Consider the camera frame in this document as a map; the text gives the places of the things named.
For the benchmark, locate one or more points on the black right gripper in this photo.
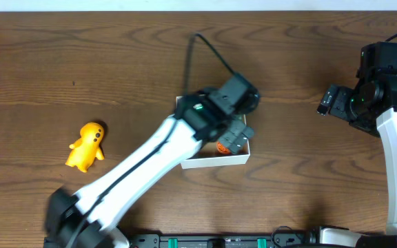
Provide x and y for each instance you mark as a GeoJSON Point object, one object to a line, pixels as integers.
{"type": "Point", "coordinates": [338, 101]}

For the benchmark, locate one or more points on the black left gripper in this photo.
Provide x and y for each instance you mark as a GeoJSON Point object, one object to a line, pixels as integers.
{"type": "Point", "coordinates": [237, 134]}

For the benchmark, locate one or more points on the orange round ridged toy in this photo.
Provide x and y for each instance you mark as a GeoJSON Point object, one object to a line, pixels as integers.
{"type": "Point", "coordinates": [222, 149]}

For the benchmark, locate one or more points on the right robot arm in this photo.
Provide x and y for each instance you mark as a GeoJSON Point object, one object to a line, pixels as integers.
{"type": "Point", "coordinates": [370, 107]}

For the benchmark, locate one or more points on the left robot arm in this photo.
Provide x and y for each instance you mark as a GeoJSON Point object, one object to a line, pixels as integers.
{"type": "Point", "coordinates": [89, 217]}

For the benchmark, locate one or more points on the white cardboard box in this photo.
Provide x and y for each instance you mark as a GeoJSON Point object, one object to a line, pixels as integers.
{"type": "Point", "coordinates": [208, 156]}

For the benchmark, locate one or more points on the yellow duck figure toy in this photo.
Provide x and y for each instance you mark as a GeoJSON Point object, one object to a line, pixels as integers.
{"type": "Point", "coordinates": [86, 149]}

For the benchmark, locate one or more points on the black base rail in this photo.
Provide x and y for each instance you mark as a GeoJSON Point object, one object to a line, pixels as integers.
{"type": "Point", "coordinates": [279, 239]}

